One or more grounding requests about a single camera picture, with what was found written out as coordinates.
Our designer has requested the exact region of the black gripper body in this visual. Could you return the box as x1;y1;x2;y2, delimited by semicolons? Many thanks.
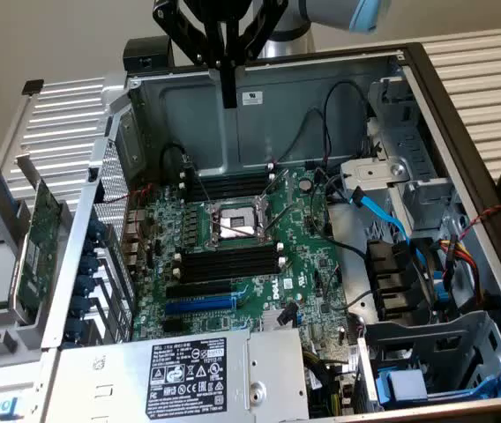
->
175;0;278;23

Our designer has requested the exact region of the black RAM slot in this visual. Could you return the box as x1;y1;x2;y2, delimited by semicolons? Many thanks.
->
186;174;272;189
178;249;282;269
177;243;280;262
181;263;285;284
179;256;283;276
187;181;273;196
186;168;271;182
187;187;273;202

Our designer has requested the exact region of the black box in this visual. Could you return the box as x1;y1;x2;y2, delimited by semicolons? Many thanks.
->
123;37;173;75

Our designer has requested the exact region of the open metal PC case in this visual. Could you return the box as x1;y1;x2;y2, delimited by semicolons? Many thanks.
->
41;41;501;423

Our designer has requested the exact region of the thin metal locking lever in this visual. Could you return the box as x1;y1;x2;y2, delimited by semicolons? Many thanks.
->
262;169;291;199
264;203;296;233

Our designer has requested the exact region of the metal drive bay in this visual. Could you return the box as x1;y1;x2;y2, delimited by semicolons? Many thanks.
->
340;74;457;233

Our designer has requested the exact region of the metal CPU socket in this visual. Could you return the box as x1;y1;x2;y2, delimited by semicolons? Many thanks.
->
206;193;273;248

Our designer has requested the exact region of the green motherboard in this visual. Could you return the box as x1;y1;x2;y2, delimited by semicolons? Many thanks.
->
124;165;357;349

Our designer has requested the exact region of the green graphics card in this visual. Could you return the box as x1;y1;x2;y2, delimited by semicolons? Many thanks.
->
7;152;64;325

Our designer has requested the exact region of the long black expansion slot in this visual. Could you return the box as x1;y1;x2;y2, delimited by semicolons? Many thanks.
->
165;280;234;300

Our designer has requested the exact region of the black fan shroud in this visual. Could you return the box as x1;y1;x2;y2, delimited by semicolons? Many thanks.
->
364;240;426;321

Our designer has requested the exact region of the blue expansion slot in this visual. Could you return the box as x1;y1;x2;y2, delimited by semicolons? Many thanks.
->
164;294;238;316

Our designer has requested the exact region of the small silver heatsink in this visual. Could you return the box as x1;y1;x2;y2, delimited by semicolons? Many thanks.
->
260;303;300;331

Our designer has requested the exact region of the short black expansion slot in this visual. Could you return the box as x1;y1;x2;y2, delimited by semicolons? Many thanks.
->
161;317;186;334

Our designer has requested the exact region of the metal disk bay cage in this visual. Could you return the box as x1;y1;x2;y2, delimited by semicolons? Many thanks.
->
360;310;501;413

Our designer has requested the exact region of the silver power supply unit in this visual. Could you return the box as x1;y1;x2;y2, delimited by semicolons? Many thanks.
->
51;328;311;423

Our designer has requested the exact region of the blue disk carrier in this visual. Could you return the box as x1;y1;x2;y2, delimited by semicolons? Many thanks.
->
376;356;501;406

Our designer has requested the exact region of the blue square button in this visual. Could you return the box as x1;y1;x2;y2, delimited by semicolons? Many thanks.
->
0;396;19;420

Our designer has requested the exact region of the thin black wire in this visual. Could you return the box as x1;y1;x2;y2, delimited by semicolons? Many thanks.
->
276;108;326;167

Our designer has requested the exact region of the short black looped wire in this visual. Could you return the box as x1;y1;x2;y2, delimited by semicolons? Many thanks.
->
160;143;190;178

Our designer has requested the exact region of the thin red wire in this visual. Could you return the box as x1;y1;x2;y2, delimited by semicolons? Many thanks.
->
126;183;153;206

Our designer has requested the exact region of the blue flat disk wire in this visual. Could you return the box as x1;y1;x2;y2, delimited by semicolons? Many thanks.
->
349;187;437;309

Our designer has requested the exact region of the black curved wire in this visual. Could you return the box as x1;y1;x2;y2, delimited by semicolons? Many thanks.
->
324;211;369;262

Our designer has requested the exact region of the black angled wire plug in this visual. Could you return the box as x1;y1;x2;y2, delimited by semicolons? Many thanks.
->
278;301;300;328

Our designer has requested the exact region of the red black twisted wire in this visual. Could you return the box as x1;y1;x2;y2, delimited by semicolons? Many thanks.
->
455;201;501;241

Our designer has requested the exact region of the coloured power wire bundle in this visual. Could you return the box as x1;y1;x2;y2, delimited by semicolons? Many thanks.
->
437;235;488;309

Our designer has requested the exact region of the yellow black wire bundle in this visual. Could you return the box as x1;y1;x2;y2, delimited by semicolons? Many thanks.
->
303;347;353;415

